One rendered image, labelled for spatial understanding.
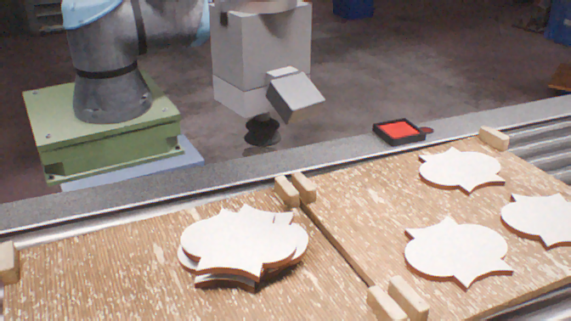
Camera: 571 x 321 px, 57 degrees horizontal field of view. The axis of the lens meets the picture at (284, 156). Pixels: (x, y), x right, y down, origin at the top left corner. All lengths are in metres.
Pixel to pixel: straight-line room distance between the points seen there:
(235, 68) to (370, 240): 0.34
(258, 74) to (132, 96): 0.55
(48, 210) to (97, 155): 0.18
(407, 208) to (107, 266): 0.44
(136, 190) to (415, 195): 0.45
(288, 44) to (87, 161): 0.60
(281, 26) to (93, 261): 0.40
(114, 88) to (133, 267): 0.42
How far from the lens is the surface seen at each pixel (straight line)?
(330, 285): 0.68
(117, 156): 1.06
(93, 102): 1.06
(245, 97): 0.53
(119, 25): 1.01
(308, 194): 0.80
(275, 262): 0.64
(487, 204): 0.87
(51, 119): 1.11
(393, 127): 1.08
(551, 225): 0.84
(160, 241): 0.76
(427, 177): 0.88
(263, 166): 0.95
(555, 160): 1.08
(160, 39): 1.03
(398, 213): 0.81
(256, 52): 0.52
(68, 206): 0.91
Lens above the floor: 1.40
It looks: 29 degrees down
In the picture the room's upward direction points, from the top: straight up
